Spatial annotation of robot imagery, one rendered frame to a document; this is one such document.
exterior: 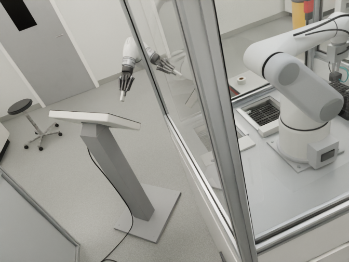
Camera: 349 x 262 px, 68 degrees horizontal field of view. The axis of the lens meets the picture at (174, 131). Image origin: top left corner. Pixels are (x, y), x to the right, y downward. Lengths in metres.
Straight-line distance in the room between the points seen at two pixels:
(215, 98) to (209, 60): 0.06
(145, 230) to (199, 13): 2.09
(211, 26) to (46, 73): 4.80
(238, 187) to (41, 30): 4.54
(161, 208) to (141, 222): 0.21
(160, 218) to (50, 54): 3.52
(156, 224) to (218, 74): 2.01
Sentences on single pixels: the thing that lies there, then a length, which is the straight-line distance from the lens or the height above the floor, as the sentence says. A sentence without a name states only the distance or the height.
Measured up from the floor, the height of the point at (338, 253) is 0.89.
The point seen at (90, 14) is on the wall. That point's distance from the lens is 4.75.
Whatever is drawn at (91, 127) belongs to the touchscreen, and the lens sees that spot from 1.73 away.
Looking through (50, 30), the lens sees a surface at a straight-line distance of 4.84.
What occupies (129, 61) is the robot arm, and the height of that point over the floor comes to 1.29.
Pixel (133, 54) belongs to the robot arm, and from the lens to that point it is 1.81.
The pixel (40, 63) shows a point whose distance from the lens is 5.04.
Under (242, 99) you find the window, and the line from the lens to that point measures 0.44.
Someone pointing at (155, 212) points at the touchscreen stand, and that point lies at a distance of 2.36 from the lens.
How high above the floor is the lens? 1.88
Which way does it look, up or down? 37 degrees down
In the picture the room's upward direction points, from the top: 20 degrees counter-clockwise
